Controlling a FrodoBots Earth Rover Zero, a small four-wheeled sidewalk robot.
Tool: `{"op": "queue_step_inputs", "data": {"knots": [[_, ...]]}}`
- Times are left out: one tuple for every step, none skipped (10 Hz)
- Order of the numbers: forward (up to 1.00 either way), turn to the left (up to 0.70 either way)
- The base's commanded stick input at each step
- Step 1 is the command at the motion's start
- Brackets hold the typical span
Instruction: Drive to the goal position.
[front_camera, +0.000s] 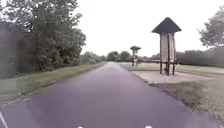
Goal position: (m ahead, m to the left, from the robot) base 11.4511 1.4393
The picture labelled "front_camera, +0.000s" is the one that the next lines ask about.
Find distant trees at path end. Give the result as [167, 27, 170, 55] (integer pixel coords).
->
[79, 50, 161, 65]

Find small roofed wooden notice board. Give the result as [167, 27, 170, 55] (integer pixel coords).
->
[129, 45, 142, 67]

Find pale gravel pad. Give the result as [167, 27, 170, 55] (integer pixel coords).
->
[131, 70, 214, 85]

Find large roofed wooden notice board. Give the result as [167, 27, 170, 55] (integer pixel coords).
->
[151, 16, 183, 77]

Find grass verge beside trees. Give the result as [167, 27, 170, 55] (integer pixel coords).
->
[0, 61, 107, 104]

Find row of trees and bushes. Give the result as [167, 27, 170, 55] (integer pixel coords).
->
[0, 0, 88, 79]

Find dark distant treeline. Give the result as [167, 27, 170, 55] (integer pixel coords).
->
[176, 47, 224, 69]

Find open grass field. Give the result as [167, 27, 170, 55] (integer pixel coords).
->
[119, 62, 224, 128]

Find tree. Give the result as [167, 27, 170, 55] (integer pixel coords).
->
[198, 5, 224, 49]

